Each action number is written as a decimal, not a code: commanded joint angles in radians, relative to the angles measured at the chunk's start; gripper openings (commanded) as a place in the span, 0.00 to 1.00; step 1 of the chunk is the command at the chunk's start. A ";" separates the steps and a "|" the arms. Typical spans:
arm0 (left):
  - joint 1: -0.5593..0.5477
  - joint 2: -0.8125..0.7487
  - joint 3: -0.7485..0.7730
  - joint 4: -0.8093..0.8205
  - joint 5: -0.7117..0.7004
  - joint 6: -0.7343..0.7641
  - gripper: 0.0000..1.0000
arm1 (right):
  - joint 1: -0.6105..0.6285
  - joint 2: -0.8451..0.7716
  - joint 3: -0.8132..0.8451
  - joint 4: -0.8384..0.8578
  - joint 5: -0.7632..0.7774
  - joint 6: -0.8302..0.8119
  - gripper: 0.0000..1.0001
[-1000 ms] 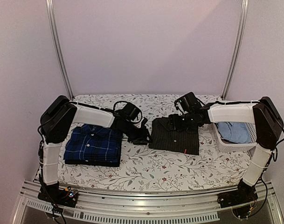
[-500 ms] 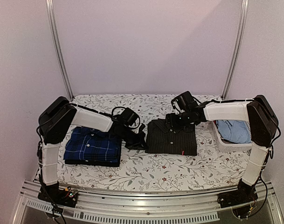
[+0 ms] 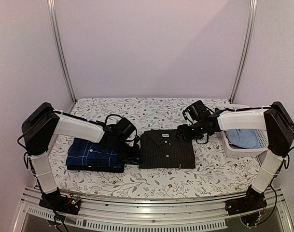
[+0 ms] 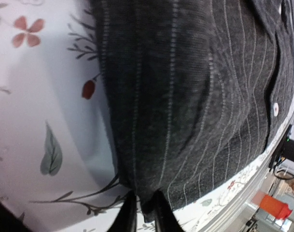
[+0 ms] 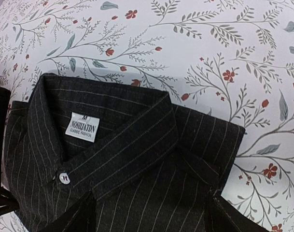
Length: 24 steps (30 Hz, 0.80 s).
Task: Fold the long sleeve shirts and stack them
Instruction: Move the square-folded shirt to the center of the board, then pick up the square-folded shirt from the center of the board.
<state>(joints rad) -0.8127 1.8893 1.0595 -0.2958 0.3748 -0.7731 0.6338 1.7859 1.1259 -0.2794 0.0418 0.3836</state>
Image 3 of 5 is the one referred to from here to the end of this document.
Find left aluminium frame post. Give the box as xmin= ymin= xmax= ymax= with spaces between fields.
xmin=47 ymin=0 xmax=77 ymax=104

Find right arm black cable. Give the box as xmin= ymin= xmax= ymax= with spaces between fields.
xmin=214 ymin=106 xmax=274 ymax=114

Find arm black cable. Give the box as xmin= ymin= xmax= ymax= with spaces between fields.
xmin=104 ymin=114 xmax=125 ymax=129
xmin=214 ymin=106 xmax=274 ymax=114

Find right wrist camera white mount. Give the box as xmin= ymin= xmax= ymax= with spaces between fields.
xmin=182 ymin=108 xmax=193 ymax=124

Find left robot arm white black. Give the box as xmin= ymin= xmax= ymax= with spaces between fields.
xmin=17 ymin=102 xmax=142 ymax=210

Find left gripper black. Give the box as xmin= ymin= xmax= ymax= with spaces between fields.
xmin=112 ymin=137 xmax=143 ymax=165

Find white plastic laundry basket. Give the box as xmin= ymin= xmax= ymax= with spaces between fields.
xmin=217 ymin=104 xmax=268 ymax=158

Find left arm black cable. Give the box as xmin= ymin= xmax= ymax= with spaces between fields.
xmin=104 ymin=114 xmax=125 ymax=129

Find aluminium front rail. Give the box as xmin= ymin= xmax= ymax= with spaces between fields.
xmin=13 ymin=187 xmax=294 ymax=232

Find right aluminium frame post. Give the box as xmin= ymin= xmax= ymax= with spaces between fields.
xmin=229 ymin=0 xmax=257 ymax=103

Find light blue shirt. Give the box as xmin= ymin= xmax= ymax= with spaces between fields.
xmin=215 ymin=106 xmax=261 ymax=148

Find floral patterned tablecloth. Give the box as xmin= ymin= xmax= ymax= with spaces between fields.
xmin=49 ymin=98 xmax=260 ymax=199

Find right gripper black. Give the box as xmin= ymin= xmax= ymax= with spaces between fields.
xmin=176 ymin=120 xmax=205 ymax=141

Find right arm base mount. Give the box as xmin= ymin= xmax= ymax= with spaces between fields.
xmin=225 ymin=186 xmax=267 ymax=215

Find aluminium frame post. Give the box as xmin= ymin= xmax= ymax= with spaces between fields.
xmin=47 ymin=0 xmax=77 ymax=104
xmin=229 ymin=0 xmax=257 ymax=103

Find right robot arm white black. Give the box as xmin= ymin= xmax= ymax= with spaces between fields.
xmin=177 ymin=101 xmax=294 ymax=211

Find black pinstriped long sleeve shirt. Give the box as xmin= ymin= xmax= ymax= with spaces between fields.
xmin=140 ymin=130 xmax=196 ymax=169

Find blue plaid shirt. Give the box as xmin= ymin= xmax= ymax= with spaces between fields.
xmin=66 ymin=138 xmax=124 ymax=169

